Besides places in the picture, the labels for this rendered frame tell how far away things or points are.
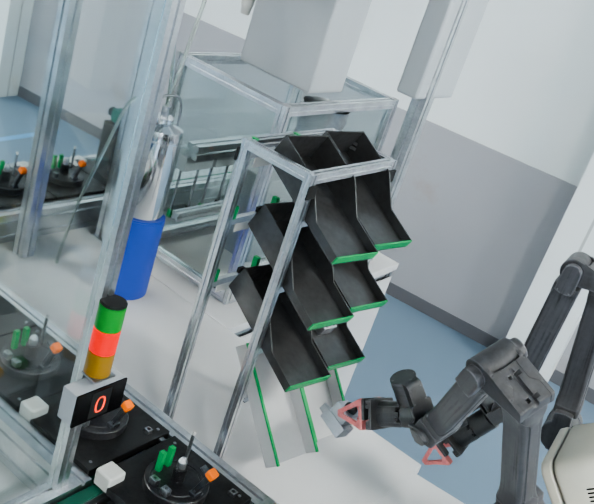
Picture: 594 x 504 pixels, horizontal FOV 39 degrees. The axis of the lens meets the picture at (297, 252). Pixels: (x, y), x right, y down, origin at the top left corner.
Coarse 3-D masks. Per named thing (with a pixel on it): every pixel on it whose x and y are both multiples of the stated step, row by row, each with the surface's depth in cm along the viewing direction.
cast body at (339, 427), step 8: (320, 408) 193; (328, 408) 190; (336, 408) 188; (352, 408) 188; (328, 416) 190; (336, 416) 188; (352, 416) 188; (328, 424) 189; (336, 424) 188; (344, 424) 188; (336, 432) 188; (344, 432) 188
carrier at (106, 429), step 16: (112, 416) 190; (128, 416) 192; (144, 416) 196; (80, 432) 183; (96, 432) 183; (112, 432) 185; (128, 432) 190; (144, 432) 191; (160, 432) 193; (80, 448) 180; (96, 448) 182; (112, 448) 183; (128, 448) 185; (144, 448) 189; (80, 464) 176; (96, 464) 177
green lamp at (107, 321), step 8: (104, 312) 149; (112, 312) 149; (120, 312) 150; (96, 320) 151; (104, 320) 150; (112, 320) 150; (120, 320) 151; (96, 328) 151; (104, 328) 150; (112, 328) 151; (120, 328) 152
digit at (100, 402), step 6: (108, 390) 158; (96, 396) 156; (102, 396) 158; (108, 396) 159; (96, 402) 157; (102, 402) 159; (108, 402) 160; (90, 408) 156; (96, 408) 158; (102, 408) 160; (90, 414) 157; (96, 414) 159
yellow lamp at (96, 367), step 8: (88, 352) 154; (88, 360) 154; (96, 360) 153; (104, 360) 153; (112, 360) 155; (88, 368) 154; (96, 368) 154; (104, 368) 154; (96, 376) 155; (104, 376) 155
